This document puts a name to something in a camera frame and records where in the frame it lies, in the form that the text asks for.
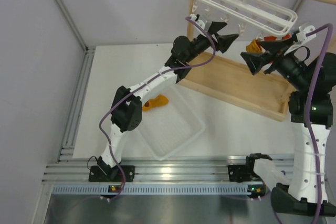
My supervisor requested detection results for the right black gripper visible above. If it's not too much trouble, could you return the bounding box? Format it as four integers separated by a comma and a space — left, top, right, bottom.
240, 36, 309, 90

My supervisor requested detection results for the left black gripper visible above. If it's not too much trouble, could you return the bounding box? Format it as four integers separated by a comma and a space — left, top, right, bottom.
183, 20, 237, 62

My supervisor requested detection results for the yellow sock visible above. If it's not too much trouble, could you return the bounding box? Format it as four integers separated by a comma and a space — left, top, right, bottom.
246, 39, 263, 53
142, 94, 169, 112

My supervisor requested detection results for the white clip hanger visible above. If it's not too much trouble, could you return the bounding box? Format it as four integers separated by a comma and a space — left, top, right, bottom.
191, 0, 298, 37

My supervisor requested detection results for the orange sock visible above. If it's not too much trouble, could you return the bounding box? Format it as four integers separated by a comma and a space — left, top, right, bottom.
264, 34, 291, 41

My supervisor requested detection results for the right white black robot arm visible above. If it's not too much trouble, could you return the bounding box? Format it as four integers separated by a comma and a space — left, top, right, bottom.
241, 39, 335, 219

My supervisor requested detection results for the wooden hanging rack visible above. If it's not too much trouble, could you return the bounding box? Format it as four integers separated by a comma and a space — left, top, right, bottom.
181, 0, 335, 121

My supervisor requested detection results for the white plastic tray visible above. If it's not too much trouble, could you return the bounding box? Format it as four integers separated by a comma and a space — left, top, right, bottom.
136, 86, 205, 161

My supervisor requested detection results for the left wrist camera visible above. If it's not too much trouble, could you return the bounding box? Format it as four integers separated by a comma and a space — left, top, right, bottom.
189, 14, 212, 33

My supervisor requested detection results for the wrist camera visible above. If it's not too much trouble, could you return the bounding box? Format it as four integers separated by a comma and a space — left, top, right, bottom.
189, 14, 212, 33
292, 23, 316, 46

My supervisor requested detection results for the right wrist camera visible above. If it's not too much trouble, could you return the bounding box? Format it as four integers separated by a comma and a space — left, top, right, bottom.
292, 23, 316, 46

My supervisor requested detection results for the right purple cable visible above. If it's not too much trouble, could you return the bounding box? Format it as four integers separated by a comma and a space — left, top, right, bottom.
225, 23, 334, 224

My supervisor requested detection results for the purple cable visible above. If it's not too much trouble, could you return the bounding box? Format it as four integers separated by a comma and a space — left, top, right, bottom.
99, 16, 216, 201
225, 23, 334, 224

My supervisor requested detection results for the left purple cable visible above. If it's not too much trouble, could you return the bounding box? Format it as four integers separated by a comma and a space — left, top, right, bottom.
99, 16, 216, 201

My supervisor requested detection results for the aluminium corner frame post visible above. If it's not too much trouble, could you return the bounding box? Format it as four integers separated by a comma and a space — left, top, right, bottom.
39, 0, 89, 51

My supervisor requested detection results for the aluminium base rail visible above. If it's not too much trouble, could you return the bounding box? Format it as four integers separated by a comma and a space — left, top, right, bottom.
43, 155, 297, 183

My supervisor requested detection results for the slotted grey cable duct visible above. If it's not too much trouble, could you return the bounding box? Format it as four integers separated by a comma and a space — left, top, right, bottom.
52, 184, 251, 195

